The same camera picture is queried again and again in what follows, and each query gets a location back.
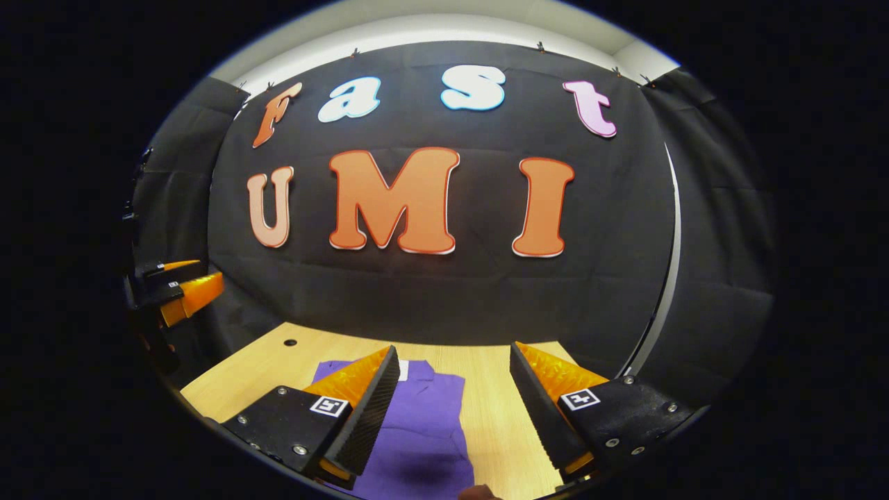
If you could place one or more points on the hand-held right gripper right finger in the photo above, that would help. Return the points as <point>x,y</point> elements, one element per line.
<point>538,410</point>

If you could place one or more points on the purple shirt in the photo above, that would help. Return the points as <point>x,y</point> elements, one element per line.
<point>424,430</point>

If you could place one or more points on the black backdrop cloth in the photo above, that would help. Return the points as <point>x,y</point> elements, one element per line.
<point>451,298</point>

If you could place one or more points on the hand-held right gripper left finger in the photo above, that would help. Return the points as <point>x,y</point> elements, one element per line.
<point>371,410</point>

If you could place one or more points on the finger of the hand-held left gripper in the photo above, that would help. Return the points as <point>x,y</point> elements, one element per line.
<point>201,293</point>
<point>177,267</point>

